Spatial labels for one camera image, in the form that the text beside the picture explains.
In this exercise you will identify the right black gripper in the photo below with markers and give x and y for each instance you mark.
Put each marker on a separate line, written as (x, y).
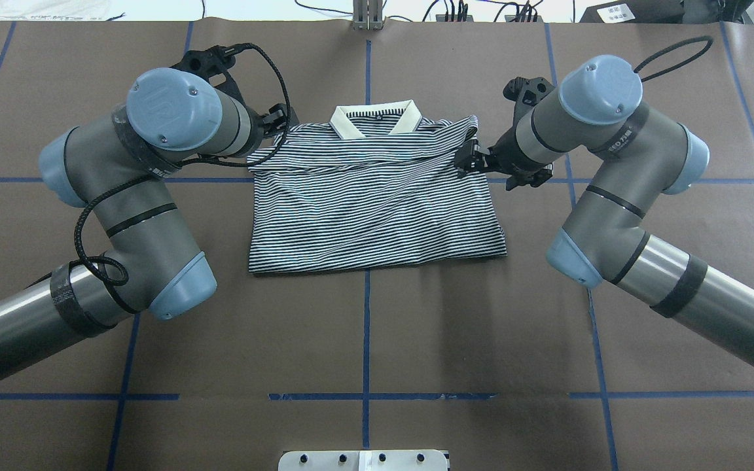
(506, 159)

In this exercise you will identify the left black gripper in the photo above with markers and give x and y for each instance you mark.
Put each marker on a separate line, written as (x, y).
(257, 133)

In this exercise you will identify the striped polo shirt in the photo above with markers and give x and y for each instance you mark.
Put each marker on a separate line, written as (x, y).
(374, 186)

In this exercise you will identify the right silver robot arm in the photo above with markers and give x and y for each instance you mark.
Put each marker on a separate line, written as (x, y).
(644, 154)

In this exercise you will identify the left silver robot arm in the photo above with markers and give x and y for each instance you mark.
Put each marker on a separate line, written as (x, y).
(134, 249)

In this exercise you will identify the far black terminal block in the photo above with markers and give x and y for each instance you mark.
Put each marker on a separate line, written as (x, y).
(454, 12)

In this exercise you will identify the black box with label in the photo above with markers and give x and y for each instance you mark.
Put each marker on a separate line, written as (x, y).
(653, 12)

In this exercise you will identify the clear plastic bag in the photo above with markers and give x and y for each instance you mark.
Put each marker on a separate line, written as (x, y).
(55, 10)

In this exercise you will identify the white mounting column base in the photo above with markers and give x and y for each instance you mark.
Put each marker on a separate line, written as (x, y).
(380, 459)

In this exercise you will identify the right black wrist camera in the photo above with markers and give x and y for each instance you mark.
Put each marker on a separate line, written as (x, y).
(526, 93)

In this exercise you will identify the aluminium frame post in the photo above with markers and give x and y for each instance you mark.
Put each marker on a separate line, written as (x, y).
(368, 15)

